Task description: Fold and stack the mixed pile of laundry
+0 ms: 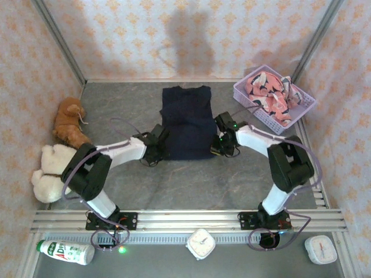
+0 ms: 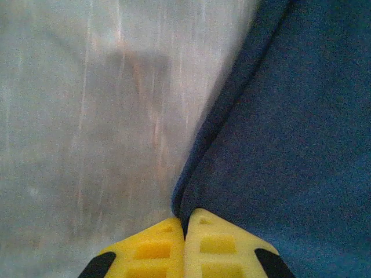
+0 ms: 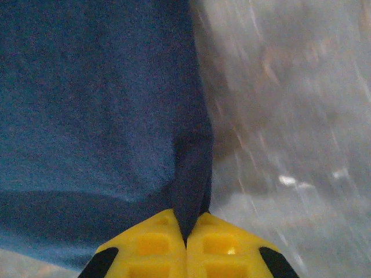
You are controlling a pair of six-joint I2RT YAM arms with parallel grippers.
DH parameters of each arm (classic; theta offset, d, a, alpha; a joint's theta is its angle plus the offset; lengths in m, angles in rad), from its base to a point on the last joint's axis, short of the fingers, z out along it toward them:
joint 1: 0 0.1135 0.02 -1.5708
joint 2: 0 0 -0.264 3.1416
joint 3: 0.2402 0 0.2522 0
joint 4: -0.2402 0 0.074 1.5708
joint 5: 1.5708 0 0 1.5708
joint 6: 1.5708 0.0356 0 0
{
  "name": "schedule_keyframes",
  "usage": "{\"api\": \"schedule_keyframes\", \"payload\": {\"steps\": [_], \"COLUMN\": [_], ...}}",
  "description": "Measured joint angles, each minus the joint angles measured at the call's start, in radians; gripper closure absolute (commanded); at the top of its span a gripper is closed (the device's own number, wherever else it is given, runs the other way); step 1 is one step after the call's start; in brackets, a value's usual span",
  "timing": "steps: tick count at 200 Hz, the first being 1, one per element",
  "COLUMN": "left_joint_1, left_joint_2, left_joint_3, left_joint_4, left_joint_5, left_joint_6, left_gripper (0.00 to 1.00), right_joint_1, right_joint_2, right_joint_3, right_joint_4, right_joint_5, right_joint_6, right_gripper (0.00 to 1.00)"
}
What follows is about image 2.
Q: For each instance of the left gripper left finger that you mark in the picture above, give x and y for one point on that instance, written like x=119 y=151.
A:
x=150 y=252

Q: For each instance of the navy blue garment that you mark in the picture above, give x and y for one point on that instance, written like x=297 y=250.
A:
x=290 y=116

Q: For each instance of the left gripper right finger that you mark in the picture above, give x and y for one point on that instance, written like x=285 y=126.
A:
x=214 y=249

